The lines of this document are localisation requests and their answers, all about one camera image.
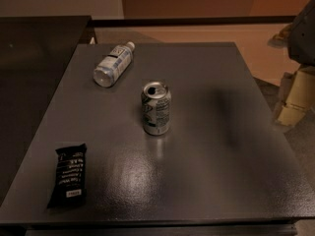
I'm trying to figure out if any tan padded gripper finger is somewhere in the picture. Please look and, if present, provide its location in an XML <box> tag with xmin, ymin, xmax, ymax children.
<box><xmin>274</xmin><ymin>65</ymin><xmax>315</xmax><ymax>127</ymax></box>
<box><xmin>272</xmin><ymin>24</ymin><xmax>292</xmax><ymax>43</ymax></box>

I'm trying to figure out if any silver 7up soda can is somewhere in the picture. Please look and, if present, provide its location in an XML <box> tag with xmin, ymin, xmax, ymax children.
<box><xmin>141</xmin><ymin>81</ymin><xmax>171</xmax><ymax>136</ymax></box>

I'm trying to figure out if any clear plastic water bottle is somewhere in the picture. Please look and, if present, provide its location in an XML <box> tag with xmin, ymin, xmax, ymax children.
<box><xmin>94</xmin><ymin>41</ymin><xmax>135</xmax><ymax>88</ymax></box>

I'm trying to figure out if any black snack bar wrapper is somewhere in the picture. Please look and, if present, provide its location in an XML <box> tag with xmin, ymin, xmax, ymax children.
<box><xmin>47</xmin><ymin>144</ymin><xmax>87</xmax><ymax>208</ymax></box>

